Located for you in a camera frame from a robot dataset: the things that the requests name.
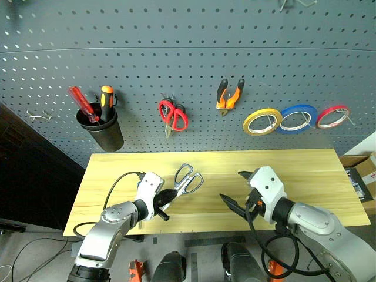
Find grey handled scissors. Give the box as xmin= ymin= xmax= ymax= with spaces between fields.
xmin=160 ymin=163 xmax=204 ymax=213

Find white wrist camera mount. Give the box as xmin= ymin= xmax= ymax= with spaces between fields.
xmin=248 ymin=166 xmax=287 ymax=224
xmin=136 ymin=171 xmax=166 ymax=221

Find orange black handled screwdriver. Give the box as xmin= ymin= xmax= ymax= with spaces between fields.
xmin=99 ymin=85 xmax=115 ymax=125

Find black floor cable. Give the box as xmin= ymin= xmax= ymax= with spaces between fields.
xmin=11 ymin=236 xmax=69 ymax=282

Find long metal tape hook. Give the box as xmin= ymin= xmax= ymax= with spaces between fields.
xmin=262 ymin=112 xmax=279 ymax=132
xmin=298 ymin=112 xmax=313 ymax=127
xmin=337 ymin=108 xmax=357 ymax=127

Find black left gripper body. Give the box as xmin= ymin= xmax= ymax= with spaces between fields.
xmin=153 ymin=190 xmax=170 ymax=213

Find double prong metal hook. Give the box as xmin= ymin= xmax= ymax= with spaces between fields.
xmin=26 ymin=109 xmax=52 ymax=122

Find metal wire pegboard hook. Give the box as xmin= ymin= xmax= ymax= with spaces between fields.
xmin=278 ymin=0 xmax=318 ymax=12

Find dark rounded shape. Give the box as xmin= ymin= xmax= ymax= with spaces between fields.
xmin=150 ymin=250 xmax=187 ymax=282
xmin=221 ymin=241 xmax=267 ymax=282

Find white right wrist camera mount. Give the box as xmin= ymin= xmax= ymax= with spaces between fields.
xmin=248 ymin=166 xmax=287 ymax=224

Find cardboard box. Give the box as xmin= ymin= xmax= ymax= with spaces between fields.
xmin=338 ymin=152 xmax=376 ymax=207

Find white floor cable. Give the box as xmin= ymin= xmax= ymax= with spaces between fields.
xmin=0 ymin=264 xmax=14 ymax=282

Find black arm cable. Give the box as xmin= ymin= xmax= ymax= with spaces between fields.
xmin=72 ymin=171 xmax=145 ymax=239
xmin=245 ymin=202 xmax=330 ymax=278

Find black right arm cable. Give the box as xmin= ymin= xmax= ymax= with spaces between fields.
xmin=245 ymin=202 xmax=330 ymax=278

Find red handled scissors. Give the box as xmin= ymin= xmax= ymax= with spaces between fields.
xmin=157 ymin=99 xmax=189 ymax=139

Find black cup holder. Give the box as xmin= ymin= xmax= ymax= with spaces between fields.
xmin=76 ymin=102 xmax=125 ymax=153

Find blue tape roll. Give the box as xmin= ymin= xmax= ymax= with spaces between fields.
xmin=276 ymin=103 xmax=319 ymax=135

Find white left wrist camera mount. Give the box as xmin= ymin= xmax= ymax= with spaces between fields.
xmin=136 ymin=171 xmax=166 ymax=221

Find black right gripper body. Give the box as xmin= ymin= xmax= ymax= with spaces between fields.
xmin=244 ymin=187 xmax=266 ymax=220

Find red tape roll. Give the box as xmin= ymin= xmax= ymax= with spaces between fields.
xmin=315 ymin=104 xmax=352 ymax=130

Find yellow tape roll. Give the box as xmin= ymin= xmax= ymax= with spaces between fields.
xmin=242 ymin=108 xmax=284 ymax=137

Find grey perforated pegboard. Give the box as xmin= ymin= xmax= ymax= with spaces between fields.
xmin=0 ymin=0 xmax=376 ymax=170

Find orange black handled pliers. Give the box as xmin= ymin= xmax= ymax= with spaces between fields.
xmin=216 ymin=78 xmax=246 ymax=118

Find red handled screwdriver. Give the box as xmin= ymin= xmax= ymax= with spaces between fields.
xmin=68 ymin=86 xmax=101 ymax=123

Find orange black part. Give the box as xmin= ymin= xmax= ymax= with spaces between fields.
xmin=267 ymin=259 xmax=285 ymax=279
xmin=128 ymin=259 xmax=147 ymax=282

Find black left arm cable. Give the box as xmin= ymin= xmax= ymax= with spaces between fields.
xmin=72 ymin=171 xmax=145 ymax=239

